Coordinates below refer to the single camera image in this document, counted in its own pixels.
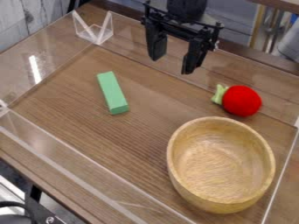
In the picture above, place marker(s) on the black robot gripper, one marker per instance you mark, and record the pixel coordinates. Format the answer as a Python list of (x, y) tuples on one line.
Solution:
[(183, 19)]

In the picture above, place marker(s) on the red plush strawberry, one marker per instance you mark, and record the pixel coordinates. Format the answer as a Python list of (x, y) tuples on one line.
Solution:
[(239, 100)]

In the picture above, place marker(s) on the green rectangular block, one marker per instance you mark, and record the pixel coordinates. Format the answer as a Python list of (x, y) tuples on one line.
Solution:
[(112, 92)]

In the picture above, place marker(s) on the wooden bowl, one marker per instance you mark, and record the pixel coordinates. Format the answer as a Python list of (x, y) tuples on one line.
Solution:
[(220, 164)]

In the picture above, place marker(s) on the clear acrylic corner bracket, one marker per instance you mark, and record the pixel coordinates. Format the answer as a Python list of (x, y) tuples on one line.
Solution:
[(94, 33)]

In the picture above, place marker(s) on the gold metal chair frame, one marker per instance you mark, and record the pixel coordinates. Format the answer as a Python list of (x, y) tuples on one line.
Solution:
[(270, 22)]

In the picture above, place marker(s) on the clear acrylic tray wall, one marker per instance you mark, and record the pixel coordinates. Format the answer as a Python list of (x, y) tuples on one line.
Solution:
[(100, 162)]

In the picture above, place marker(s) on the black table leg bracket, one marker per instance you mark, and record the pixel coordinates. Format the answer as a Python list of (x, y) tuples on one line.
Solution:
[(43, 216)]

